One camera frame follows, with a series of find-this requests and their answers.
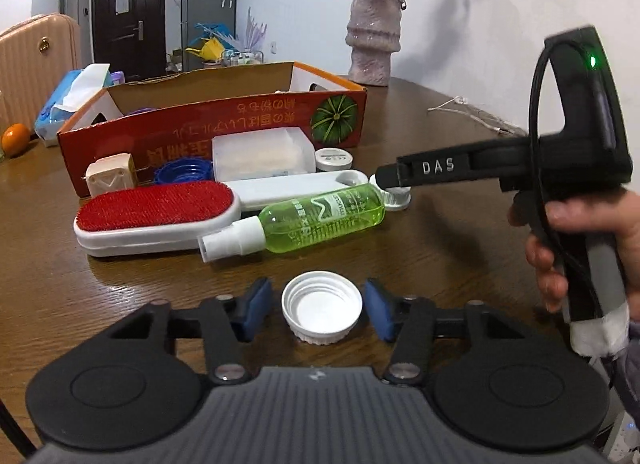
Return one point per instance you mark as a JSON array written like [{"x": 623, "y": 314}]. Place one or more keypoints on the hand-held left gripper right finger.
[{"x": 377, "y": 310}]

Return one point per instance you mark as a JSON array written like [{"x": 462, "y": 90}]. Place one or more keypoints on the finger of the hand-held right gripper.
[{"x": 387, "y": 177}]

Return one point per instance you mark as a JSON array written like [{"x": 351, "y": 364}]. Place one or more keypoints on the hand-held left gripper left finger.
[{"x": 257, "y": 305}]

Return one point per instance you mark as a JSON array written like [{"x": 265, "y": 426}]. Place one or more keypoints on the small white cap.
[{"x": 397, "y": 199}]

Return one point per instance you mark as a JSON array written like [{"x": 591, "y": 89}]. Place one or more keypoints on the small round white jar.
[{"x": 334, "y": 158}]

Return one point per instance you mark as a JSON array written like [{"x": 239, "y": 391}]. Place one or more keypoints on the wide white bottle cap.
[{"x": 320, "y": 306}]

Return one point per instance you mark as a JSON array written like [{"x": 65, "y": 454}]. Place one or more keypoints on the green spray bottle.
[{"x": 320, "y": 219}]

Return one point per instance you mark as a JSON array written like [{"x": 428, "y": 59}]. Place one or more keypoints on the white oblong plastic case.
[{"x": 280, "y": 191}]

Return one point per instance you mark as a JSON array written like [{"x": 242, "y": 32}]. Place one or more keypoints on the translucent plastic box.
[{"x": 260, "y": 152}]

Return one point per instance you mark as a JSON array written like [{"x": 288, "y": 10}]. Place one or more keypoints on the red lint brush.
[{"x": 150, "y": 204}]

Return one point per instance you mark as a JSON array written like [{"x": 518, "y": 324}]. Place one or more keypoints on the red cardboard box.
[{"x": 225, "y": 119}]

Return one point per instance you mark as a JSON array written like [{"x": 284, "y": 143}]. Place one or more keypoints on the beige cube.
[{"x": 107, "y": 177}]

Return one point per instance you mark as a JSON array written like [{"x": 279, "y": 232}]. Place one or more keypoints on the person's right hand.
[{"x": 585, "y": 216}]

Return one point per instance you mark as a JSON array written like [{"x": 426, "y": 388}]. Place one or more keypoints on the pink ceramic vase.
[{"x": 372, "y": 39}]

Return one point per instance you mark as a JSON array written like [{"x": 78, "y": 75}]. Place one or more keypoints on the purple feather decoration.
[{"x": 255, "y": 32}]

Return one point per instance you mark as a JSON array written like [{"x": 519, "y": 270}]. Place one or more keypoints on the yellow watering can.
[{"x": 210, "y": 49}]

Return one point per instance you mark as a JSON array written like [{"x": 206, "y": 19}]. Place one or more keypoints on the blue tissue pack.
[{"x": 55, "y": 114}]

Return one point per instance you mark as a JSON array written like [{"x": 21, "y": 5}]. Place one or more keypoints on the orange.
[{"x": 16, "y": 140}]

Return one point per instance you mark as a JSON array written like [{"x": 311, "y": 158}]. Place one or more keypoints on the dark brown door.
[{"x": 127, "y": 29}]

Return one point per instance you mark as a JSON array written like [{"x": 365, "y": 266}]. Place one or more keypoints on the pink suitcase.
[{"x": 35, "y": 54}]

